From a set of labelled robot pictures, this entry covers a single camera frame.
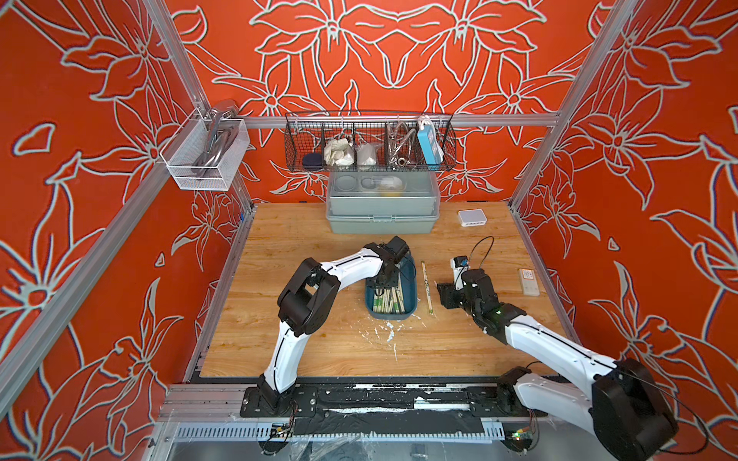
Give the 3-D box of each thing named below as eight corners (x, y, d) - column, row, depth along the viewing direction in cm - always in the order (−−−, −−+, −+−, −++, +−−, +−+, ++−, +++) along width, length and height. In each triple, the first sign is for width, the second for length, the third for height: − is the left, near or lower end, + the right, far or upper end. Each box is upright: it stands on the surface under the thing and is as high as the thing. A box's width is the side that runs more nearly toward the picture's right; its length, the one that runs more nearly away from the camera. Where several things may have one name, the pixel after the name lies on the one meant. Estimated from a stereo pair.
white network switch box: (461, 227, 114) (462, 223, 113) (456, 212, 120) (458, 209, 118) (486, 227, 114) (488, 223, 113) (481, 212, 120) (482, 208, 118)
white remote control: (523, 295, 95) (526, 292, 93) (518, 270, 101) (520, 267, 99) (537, 297, 94) (540, 294, 92) (531, 272, 100) (534, 269, 99)
